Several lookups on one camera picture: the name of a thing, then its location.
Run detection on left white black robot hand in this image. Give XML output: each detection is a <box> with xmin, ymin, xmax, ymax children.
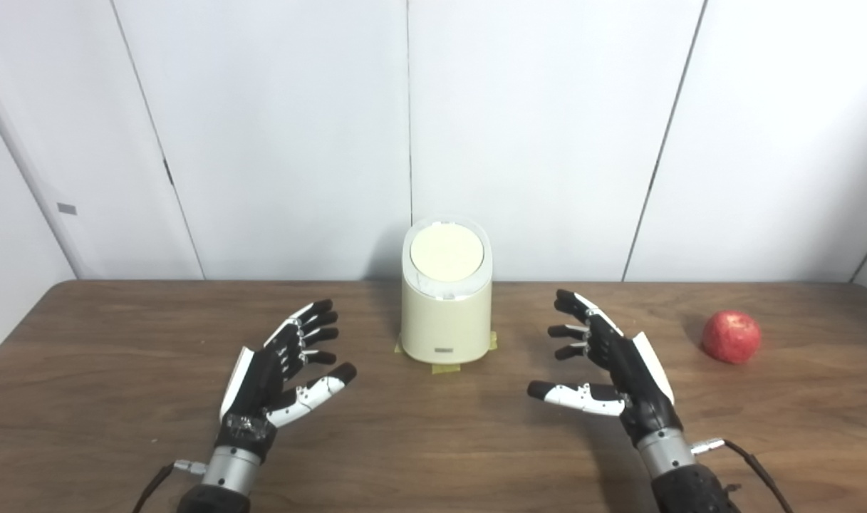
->
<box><xmin>216</xmin><ymin>299</ymin><xmax>358</xmax><ymax>462</ymax></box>

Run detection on red apple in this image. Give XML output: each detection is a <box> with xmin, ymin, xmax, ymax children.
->
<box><xmin>702</xmin><ymin>311</ymin><xmax>762</xmax><ymax>365</ymax></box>

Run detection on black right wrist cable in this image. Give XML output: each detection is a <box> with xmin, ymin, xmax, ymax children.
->
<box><xmin>691</xmin><ymin>437</ymin><xmax>795</xmax><ymax>513</ymax></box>

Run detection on cream-colored bin body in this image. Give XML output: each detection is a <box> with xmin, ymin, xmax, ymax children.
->
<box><xmin>400</xmin><ymin>217</ymin><xmax>494</xmax><ymax>365</ymax></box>

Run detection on cream round bin lid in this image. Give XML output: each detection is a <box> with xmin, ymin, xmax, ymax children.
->
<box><xmin>410</xmin><ymin>223</ymin><xmax>485</xmax><ymax>281</ymax></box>

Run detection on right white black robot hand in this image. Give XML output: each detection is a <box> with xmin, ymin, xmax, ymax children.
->
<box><xmin>527</xmin><ymin>289</ymin><xmax>685</xmax><ymax>448</ymax></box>

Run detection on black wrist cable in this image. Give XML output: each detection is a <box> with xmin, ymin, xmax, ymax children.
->
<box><xmin>691</xmin><ymin>437</ymin><xmax>795</xmax><ymax>513</ymax></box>
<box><xmin>133</xmin><ymin>460</ymin><xmax>208</xmax><ymax>513</ymax></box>

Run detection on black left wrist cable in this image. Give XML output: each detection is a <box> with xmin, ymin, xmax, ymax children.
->
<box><xmin>133</xmin><ymin>460</ymin><xmax>208</xmax><ymax>513</ymax></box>

